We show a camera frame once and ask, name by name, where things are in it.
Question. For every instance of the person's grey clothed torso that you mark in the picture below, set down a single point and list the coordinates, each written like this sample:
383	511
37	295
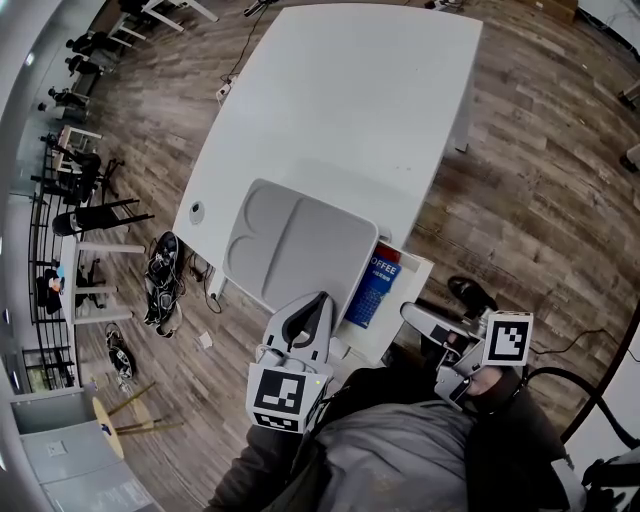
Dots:
390	450

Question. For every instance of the black office chair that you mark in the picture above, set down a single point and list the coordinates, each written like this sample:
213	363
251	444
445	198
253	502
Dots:
85	175

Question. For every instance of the yellow round side table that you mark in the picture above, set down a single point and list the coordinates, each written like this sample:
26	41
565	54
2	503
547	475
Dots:
107	430

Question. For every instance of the small orange object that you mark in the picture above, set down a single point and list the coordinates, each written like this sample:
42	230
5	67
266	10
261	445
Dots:
57	287

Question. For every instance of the blue coffee packet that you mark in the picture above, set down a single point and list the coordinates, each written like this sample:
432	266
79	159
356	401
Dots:
372	290

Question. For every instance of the small blue object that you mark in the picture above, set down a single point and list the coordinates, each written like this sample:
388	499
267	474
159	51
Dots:
105	428

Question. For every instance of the white power strip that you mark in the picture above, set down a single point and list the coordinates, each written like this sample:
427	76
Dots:
225	91

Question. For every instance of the person's right forearm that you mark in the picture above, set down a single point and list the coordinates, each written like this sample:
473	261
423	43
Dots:
510	450

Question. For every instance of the long white table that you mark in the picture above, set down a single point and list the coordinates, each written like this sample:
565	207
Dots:
102	247

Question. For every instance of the small white side table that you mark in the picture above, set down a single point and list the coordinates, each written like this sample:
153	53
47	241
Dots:
75	135

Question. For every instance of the black metal railing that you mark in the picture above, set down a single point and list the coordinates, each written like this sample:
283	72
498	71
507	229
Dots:
45	250

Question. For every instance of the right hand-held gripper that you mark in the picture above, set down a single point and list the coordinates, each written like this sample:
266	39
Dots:
507	340

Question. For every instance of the dark red packet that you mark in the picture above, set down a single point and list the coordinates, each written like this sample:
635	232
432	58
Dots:
392	252

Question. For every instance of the white desk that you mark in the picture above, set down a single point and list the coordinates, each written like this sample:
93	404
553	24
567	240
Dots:
350	100

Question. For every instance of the black backpack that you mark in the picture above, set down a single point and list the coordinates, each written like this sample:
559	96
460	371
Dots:
610	485

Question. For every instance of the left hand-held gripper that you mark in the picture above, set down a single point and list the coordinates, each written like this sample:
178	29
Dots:
280	395

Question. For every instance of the white paper scrap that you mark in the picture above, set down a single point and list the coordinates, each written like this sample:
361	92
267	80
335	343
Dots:
206	340

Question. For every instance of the white drawer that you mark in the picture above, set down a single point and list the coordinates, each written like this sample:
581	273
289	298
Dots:
410	280

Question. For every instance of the person's left forearm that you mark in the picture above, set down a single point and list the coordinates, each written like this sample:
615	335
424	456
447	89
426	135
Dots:
260	465

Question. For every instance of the grey compartment tray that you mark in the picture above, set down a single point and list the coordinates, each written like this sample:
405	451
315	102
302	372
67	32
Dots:
300	240

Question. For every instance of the black folding chair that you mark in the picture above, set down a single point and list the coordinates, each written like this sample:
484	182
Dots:
100	217

